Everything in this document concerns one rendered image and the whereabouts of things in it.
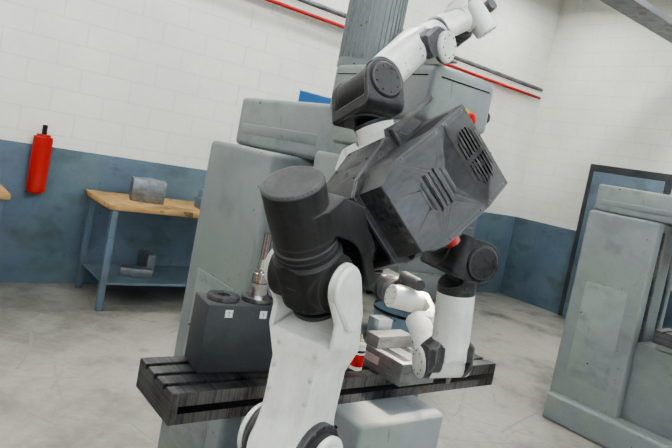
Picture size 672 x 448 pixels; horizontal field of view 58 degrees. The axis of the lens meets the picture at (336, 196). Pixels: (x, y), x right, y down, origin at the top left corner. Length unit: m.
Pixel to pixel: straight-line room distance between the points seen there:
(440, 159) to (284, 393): 0.54
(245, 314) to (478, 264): 0.66
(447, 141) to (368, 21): 0.91
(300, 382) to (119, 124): 4.86
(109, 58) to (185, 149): 1.09
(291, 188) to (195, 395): 0.74
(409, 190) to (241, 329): 0.73
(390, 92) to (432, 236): 0.33
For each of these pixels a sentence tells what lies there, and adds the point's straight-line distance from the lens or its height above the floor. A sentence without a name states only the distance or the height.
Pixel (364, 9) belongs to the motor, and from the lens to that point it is 2.07.
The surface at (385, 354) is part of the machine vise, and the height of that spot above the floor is 1.03.
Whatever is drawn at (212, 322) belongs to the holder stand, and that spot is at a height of 1.10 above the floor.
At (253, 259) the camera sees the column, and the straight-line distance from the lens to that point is 2.11.
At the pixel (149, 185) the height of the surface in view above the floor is 1.03.
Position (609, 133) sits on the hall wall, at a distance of 9.01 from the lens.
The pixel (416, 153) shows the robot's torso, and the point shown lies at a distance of 1.16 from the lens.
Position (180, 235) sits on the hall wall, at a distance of 6.21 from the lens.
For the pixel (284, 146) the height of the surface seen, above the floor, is 1.59.
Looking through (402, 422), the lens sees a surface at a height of 0.87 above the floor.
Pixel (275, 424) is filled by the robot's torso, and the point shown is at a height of 1.07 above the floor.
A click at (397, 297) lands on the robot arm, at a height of 1.24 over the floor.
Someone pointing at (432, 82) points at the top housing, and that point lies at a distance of 1.68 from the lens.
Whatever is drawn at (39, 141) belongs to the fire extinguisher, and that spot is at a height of 1.24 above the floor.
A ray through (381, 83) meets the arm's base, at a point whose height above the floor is 1.76.
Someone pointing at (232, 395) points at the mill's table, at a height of 0.94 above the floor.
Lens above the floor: 1.59
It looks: 4 degrees down
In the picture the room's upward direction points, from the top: 11 degrees clockwise
